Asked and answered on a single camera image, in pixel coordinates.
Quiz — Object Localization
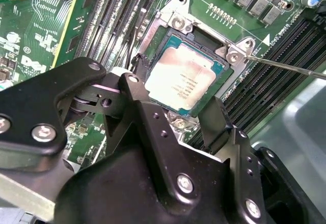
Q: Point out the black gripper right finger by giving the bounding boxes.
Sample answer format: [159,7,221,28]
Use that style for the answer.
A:
[201,96,316,224]

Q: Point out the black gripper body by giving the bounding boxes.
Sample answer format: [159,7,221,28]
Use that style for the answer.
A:
[55,142,245,224]

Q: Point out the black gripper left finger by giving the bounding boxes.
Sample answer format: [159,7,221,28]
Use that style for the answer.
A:
[0,53,202,204]

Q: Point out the silver green-edged CPU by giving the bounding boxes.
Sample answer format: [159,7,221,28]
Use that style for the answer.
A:
[144,34,235,119]

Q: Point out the wire locking lever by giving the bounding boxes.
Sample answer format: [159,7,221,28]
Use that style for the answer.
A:
[244,54,326,80]

